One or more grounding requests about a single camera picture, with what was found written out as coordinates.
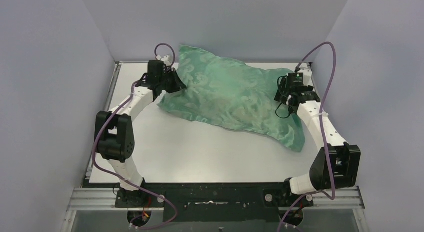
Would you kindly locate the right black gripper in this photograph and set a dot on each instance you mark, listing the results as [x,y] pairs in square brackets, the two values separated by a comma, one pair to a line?
[282,95]

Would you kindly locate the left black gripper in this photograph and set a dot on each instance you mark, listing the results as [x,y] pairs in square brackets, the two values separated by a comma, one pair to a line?
[171,81]

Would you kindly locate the green and blue pillowcase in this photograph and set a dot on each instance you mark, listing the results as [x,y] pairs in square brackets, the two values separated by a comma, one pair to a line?
[228,93]

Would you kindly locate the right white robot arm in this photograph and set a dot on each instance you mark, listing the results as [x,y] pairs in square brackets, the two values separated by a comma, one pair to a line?
[336,165]

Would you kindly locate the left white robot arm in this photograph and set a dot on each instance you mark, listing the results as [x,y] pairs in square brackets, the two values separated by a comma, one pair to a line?
[114,141]

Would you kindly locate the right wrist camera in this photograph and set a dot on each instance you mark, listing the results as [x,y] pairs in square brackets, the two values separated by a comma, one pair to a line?
[307,74]

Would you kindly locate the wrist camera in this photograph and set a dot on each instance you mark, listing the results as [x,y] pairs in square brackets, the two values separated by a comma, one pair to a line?
[307,74]
[168,59]

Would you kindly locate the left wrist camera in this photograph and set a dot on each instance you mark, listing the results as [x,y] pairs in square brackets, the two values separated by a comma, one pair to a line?
[168,59]

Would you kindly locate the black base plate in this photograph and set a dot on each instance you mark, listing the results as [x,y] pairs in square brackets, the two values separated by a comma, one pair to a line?
[214,202]

